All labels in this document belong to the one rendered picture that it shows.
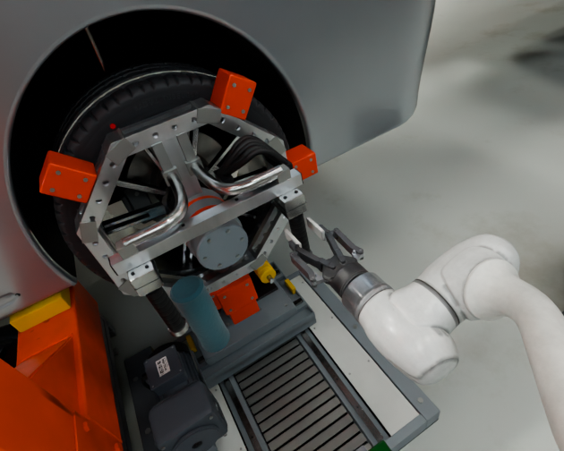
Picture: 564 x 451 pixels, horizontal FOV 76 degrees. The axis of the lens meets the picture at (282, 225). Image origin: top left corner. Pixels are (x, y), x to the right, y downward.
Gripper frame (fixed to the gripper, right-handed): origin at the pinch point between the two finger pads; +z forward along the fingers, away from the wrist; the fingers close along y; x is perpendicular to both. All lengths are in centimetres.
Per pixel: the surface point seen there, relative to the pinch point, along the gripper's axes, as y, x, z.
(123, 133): -26.0, 28.3, 24.5
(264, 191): -6.2, 14.7, 1.8
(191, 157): -15.1, 19.3, 20.2
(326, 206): 61, -83, 93
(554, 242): 126, -83, -3
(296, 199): -0.6, 11.3, -1.2
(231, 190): -12.4, 17.5, 3.5
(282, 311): -4, -61, 27
